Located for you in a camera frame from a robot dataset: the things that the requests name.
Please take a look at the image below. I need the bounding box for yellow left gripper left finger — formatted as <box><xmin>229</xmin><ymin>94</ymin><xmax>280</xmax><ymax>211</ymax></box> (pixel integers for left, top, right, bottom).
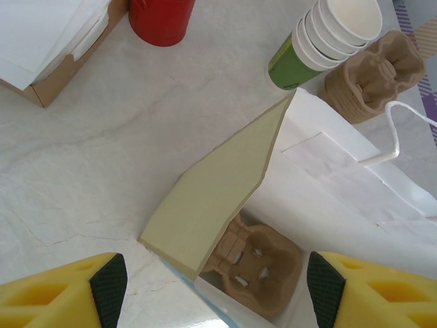
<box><xmin>0</xmin><ymin>251</ymin><xmax>129</xmax><ymax>328</ymax></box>

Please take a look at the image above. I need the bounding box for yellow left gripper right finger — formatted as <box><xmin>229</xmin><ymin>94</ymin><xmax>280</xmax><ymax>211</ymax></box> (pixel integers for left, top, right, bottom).
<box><xmin>306</xmin><ymin>251</ymin><xmax>437</xmax><ymax>328</ymax></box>

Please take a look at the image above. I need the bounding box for printed paper gift bag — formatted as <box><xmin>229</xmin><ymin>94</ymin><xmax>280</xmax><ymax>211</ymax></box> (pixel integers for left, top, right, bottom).
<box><xmin>137</xmin><ymin>87</ymin><xmax>437</xmax><ymax>328</ymax></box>

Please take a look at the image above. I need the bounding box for brown cardboard napkin box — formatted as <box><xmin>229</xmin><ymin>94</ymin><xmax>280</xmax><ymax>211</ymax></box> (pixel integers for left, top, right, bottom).
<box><xmin>0</xmin><ymin>0</ymin><xmax>130</xmax><ymax>109</ymax></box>

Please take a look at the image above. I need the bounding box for brown pulp cup carrier stack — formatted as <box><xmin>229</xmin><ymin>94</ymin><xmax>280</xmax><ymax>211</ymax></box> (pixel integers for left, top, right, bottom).
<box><xmin>319</xmin><ymin>29</ymin><xmax>426</xmax><ymax>124</ymax></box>

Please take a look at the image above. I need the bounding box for red metal bucket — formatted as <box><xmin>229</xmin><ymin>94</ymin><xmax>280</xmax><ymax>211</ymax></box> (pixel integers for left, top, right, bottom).
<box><xmin>128</xmin><ymin>0</ymin><xmax>196</xmax><ymax>48</ymax></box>

